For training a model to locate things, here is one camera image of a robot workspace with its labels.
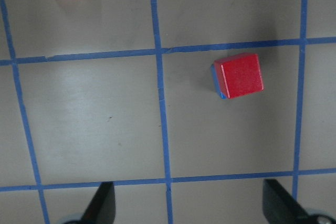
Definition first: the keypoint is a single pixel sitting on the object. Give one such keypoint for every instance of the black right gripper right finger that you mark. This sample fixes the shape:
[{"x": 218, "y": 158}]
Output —
[{"x": 279, "y": 207}]

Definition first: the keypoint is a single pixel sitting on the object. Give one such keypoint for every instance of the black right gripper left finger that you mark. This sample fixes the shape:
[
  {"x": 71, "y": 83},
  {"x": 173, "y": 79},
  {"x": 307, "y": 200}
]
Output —
[{"x": 102, "y": 206}]

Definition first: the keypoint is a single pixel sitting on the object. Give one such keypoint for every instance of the red wooden block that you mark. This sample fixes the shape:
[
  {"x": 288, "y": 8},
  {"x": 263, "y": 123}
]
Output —
[{"x": 239, "y": 75}]

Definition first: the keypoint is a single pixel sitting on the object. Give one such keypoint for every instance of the blue wooden block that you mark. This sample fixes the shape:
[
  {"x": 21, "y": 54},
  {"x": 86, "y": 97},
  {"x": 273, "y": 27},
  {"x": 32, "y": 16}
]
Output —
[{"x": 216, "y": 83}]

